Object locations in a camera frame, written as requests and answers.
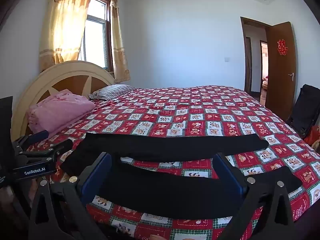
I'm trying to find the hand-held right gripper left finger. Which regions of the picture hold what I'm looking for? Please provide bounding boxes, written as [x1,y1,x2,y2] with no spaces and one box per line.
[28,152,113,240]

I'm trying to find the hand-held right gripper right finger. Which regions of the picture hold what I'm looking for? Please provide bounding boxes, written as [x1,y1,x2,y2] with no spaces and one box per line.
[214,152,297,240]

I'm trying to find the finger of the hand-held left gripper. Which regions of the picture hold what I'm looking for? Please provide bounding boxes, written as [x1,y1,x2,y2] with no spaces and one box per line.
[12,130,50,153]
[21,139,73,165]

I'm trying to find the black pants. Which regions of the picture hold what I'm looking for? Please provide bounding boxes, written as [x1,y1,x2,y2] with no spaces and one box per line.
[61,132,303,220]

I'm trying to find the folded pink blanket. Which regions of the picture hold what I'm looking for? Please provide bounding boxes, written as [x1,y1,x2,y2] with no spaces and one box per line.
[27,92,96,133]

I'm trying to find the cream and brown headboard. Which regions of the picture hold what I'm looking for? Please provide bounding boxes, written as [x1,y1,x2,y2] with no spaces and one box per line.
[11,60,116,142]

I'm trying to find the red printed checkered quilt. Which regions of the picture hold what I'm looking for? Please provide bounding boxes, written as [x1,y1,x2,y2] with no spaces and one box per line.
[24,85,320,240]

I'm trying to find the striped pillow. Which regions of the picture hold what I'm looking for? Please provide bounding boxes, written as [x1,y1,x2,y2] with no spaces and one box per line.
[89,84,137,102]

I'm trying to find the orange red bag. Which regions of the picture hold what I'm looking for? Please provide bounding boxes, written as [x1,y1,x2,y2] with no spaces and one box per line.
[304,126,320,147]

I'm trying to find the black luggage bag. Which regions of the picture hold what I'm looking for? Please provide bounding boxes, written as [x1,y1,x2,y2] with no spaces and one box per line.
[286,84,320,140]

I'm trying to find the brown wooden door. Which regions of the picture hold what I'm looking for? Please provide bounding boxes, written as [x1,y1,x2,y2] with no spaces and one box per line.
[264,22,297,122]

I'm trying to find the wide yellow curtain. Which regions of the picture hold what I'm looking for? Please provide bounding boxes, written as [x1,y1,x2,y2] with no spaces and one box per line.
[39,0,94,73]

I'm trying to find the brown framed window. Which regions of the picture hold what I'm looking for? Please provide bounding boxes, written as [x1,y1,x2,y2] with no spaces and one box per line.
[79,0,113,72]

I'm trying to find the red paper door decoration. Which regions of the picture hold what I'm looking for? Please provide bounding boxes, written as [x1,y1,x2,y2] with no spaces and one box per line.
[276,39,287,55]

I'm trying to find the brown door frame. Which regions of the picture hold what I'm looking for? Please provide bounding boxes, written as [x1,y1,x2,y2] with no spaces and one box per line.
[240,17,272,94]

